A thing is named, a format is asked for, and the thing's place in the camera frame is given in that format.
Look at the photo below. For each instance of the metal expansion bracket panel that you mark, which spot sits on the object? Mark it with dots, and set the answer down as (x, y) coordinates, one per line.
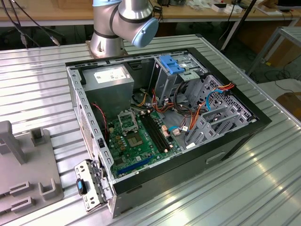
(94, 195)

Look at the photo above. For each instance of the grey parts rack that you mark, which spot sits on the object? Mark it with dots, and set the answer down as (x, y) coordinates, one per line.
(28, 169)

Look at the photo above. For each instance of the grey metal optical drive cage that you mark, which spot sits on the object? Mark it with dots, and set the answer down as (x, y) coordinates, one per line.
(162, 82)

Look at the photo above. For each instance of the black RAM slot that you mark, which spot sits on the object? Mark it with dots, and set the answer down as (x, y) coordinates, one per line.
(152, 133)
(160, 130)

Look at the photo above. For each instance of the black tripod pole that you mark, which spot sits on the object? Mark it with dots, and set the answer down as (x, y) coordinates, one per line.
(247, 11)

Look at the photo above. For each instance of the black clip with blue band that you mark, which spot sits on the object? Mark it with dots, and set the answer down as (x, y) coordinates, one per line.
(81, 186)

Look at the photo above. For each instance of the brown cardboard box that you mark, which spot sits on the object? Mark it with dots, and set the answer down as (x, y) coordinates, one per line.
(291, 103)

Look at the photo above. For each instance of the green motherboard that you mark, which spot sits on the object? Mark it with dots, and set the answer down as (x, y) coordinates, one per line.
(124, 150)

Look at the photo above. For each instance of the black open PC case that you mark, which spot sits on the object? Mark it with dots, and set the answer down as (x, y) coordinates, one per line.
(188, 164)

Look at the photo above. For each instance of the grey power supply unit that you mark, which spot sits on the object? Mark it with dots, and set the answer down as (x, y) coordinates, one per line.
(110, 91)

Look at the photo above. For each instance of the blue expansion slot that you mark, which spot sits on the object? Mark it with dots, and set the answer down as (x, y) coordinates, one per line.
(136, 164)

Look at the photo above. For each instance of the wooden desk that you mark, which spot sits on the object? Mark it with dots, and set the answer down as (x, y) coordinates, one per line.
(58, 14)

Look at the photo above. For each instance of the aluminium frame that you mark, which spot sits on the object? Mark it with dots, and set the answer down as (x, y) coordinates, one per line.
(275, 37)

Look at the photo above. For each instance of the grey metal disk bay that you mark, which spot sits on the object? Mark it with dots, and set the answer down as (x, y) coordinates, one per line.
(204, 134)

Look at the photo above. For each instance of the blue plastic drive bracket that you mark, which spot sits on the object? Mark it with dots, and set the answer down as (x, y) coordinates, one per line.
(171, 64)

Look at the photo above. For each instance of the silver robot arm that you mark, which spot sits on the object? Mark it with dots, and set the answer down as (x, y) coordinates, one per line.
(103, 44)

